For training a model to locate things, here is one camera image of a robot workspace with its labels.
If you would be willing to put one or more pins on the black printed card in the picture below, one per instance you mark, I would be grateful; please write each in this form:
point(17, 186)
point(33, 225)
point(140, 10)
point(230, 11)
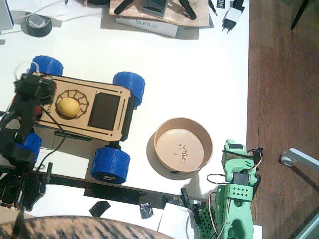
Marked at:
point(220, 3)

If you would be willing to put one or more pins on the brown wooden board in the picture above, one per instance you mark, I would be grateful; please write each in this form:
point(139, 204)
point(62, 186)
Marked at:
point(174, 17)

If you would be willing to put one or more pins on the yellow lemon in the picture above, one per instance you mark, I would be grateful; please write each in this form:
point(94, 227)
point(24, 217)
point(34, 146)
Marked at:
point(67, 107)

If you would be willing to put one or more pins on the black spring clamp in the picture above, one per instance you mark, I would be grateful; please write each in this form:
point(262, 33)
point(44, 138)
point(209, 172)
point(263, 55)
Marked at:
point(185, 196)

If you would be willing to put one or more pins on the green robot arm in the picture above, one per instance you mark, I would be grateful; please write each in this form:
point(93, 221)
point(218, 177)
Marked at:
point(239, 219)

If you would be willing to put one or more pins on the dark grey sheet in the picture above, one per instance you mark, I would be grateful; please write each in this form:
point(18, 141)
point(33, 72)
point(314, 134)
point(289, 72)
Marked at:
point(189, 33)

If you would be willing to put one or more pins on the grey flat device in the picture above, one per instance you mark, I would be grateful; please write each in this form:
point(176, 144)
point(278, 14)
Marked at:
point(5, 15)

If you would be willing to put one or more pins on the black tripod leg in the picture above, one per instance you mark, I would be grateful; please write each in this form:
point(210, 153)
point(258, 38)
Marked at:
point(188, 8)
point(123, 6)

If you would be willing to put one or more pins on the black flat rail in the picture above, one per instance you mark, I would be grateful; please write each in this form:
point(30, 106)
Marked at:
point(112, 191)

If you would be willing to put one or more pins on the black tape piece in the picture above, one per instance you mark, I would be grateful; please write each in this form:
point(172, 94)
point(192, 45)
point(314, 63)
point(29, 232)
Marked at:
point(99, 208)

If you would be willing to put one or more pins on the white black power adapter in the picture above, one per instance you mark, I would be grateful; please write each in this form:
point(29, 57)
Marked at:
point(233, 15)

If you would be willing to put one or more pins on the black tape roll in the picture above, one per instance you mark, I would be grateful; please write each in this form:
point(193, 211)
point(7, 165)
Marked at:
point(42, 31)

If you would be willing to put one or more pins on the white paper sheet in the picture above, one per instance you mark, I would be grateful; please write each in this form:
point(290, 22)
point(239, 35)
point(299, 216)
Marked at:
point(174, 221)

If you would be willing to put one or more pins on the grey metal bar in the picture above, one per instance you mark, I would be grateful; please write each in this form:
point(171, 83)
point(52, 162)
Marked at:
point(312, 227)

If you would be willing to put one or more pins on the brown striped blurry object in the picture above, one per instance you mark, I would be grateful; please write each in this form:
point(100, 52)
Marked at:
point(74, 227)

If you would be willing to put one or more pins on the black furniture leg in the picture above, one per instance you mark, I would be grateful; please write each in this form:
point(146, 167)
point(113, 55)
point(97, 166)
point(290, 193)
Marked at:
point(300, 15)

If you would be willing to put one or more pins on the grey metal leg with caster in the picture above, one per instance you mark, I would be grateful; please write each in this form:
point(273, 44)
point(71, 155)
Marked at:
point(301, 155)

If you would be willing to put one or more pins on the white printed carton box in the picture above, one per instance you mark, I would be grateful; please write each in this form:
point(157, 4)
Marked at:
point(159, 28)

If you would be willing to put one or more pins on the wooden rover with blue wheels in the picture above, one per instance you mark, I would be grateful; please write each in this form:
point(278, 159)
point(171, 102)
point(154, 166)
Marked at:
point(104, 112)

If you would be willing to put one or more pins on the crumpled shiny black scrap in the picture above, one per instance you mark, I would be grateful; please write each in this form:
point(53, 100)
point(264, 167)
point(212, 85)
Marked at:
point(146, 211)

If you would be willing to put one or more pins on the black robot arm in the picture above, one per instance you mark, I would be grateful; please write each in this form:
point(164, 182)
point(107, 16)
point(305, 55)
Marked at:
point(22, 117)

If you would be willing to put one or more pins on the grey box device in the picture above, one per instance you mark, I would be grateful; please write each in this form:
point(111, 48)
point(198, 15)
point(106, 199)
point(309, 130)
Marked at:
point(152, 8)

